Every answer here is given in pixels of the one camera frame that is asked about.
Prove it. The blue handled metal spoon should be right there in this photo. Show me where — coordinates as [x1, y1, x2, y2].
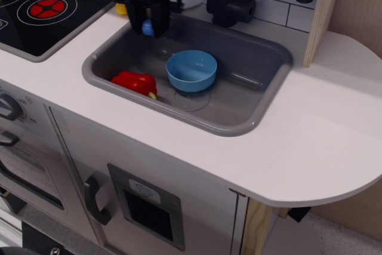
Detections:
[141, 19, 155, 36]

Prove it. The blue plastic bowl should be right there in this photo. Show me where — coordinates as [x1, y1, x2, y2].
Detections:
[167, 50, 217, 93]

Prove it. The grey plastic sink basin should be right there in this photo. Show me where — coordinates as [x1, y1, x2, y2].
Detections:
[82, 15, 293, 136]

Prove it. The red toy bell pepper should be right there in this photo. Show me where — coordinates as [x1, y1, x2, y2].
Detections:
[111, 70, 158, 100]

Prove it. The black toy stovetop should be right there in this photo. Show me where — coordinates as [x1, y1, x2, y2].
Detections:
[1, 0, 113, 63]

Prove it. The grey oven knob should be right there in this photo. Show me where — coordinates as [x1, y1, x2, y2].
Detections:
[1, 94, 23, 121]

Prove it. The toy oven door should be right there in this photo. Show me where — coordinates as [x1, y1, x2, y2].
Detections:
[1, 127, 65, 211]

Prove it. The grey ice dispenser panel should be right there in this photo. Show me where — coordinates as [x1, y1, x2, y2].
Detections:
[107, 164, 186, 251]

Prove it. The yellow handled toy knife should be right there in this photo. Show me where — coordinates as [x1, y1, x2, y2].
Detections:
[115, 0, 202, 16]

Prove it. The wooden side post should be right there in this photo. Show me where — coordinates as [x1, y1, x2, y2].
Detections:
[303, 0, 336, 67]

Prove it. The dark grey cabinet handle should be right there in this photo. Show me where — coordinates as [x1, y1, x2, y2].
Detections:
[83, 176, 111, 226]

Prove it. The black oven door handle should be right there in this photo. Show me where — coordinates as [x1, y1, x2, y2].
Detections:
[0, 131, 19, 146]

